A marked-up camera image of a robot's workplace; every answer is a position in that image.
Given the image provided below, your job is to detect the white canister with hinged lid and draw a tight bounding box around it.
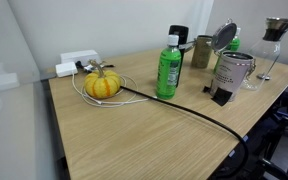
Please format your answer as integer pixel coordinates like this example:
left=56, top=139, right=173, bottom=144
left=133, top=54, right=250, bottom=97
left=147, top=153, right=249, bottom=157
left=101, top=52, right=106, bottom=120
left=210, top=18, right=259, bottom=101

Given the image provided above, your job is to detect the gold metal canister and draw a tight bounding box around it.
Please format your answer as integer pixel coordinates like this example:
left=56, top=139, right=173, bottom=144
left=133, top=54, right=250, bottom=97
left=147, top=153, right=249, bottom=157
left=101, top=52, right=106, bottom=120
left=190, top=34, right=218, bottom=70

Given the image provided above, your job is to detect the green tea bottle white cap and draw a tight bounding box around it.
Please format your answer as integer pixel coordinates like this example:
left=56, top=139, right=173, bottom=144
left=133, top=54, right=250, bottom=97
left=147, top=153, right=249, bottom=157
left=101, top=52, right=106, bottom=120
left=155, top=34, right=182, bottom=101
left=212, top=27, right=242, bottom=75

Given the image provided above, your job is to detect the small yellow orange pumpkin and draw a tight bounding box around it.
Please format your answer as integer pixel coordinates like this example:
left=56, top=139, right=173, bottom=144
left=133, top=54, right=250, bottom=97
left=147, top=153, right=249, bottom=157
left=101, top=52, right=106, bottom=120
left=83, top=59, right=122, bottom=100

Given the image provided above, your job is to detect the tall black device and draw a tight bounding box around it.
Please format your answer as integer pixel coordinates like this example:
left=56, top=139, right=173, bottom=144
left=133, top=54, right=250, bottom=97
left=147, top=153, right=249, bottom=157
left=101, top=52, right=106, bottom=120
left=168, top=24, right=190, bottom=88

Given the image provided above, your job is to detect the black plug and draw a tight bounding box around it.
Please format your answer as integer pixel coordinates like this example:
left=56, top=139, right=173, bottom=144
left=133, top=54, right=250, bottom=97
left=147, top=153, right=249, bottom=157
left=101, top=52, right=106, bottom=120
left=74, top=60, right=85, bottom=70

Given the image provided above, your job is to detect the black tape strip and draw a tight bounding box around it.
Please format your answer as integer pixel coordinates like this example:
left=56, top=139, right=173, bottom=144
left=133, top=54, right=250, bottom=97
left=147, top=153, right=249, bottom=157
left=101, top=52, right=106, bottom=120
left=202, top=85, right=234, bottom=107

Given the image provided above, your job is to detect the small white power adapter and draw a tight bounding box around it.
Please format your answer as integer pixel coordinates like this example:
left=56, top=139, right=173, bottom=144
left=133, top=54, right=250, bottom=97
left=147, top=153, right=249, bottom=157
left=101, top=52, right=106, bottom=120
left=54, top=61, right=79, bottom=78

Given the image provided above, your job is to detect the round steel stopper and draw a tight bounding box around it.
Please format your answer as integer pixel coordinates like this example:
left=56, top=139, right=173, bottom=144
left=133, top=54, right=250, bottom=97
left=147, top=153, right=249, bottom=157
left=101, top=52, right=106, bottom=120
left=256, top=72, right=272, bottom=81

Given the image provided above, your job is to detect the white partition panel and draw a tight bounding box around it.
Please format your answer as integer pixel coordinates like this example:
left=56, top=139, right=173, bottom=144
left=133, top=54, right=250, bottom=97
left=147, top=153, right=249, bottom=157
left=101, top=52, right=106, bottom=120
left=0, top=0, right=60, bottom=180

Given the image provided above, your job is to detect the glass carafe steel funnel top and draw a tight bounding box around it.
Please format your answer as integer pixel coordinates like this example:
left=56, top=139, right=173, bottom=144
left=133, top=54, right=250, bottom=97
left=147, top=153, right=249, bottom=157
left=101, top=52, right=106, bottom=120
left=240, top=17, right=288, bottom=92

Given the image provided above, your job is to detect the coiled white cable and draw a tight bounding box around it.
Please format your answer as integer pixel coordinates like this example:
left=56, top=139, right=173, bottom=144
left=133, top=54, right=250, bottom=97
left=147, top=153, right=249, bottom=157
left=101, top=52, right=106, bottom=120
left=71, top=73, right=158, bottom=108

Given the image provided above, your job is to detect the thick black cable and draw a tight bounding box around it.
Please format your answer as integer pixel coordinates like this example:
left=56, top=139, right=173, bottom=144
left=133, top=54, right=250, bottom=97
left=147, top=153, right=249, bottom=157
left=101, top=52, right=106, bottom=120
left=119, top=85, right=250, bottom=178

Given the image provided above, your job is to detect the black metal frame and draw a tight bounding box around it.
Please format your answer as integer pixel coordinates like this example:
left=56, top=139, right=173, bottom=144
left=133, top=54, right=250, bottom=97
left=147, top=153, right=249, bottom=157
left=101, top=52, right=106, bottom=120
left=213, top=71, right=288, bottom=180

